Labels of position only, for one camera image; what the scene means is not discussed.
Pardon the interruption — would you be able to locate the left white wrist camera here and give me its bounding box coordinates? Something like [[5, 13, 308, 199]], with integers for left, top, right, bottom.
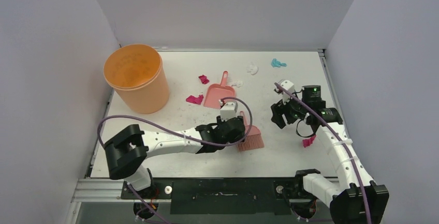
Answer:
[[220, 101, 238, 121]]

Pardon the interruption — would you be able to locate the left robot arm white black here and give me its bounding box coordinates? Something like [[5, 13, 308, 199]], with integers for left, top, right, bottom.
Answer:
[[103, 117, 245, 199]]

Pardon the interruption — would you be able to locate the pink plastic dustpan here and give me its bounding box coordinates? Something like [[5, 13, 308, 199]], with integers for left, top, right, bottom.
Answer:
[[203, 71, 236, 109]]

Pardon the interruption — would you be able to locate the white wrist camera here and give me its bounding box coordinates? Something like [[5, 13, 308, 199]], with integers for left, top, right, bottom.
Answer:
[[275, 80, 295, 105], [220, 101, 238, 121]]

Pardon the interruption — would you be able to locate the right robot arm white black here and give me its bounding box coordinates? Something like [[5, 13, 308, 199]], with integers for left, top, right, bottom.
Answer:
[[271, 80, 389, 223]]

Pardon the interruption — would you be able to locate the pink hand brush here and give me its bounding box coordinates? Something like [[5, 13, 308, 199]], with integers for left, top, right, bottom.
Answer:
[[237, 111, 265, 152]]

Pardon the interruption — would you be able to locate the teal paper scrap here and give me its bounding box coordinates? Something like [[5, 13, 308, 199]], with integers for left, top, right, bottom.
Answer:
[[271, 58, 287, 68]]

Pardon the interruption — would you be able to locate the magenta paper scrap by bucket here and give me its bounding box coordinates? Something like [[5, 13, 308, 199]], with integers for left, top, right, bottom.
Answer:
[[185, 94, 204, 105]]

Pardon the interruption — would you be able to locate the white paper scrap upper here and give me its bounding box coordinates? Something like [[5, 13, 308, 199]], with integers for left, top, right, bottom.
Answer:
[[246, 64, 259, 75]]

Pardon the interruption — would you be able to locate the orange plastic bucket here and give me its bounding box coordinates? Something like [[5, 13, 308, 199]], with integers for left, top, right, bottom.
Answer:
[[103, 44, 170, 114]]

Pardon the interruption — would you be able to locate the white paper scrap by dustpan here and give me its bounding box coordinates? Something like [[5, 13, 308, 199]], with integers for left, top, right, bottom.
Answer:
[[231, 81, 243, 87]]

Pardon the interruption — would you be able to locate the magenta paper scrap upper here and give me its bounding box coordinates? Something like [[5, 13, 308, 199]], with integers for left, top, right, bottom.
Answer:
[[198, 74, 210, 84]]

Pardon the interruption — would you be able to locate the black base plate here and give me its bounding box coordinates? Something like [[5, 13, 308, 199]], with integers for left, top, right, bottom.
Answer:
[[138, 177, 315, 215]]

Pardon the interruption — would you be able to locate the magenta paper scrap right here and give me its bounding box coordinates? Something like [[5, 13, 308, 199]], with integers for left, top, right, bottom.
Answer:
[[302, 135, 316, 147]]

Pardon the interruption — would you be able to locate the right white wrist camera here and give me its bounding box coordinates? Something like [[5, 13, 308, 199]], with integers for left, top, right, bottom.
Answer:
[[275, 80, 295, 105]]

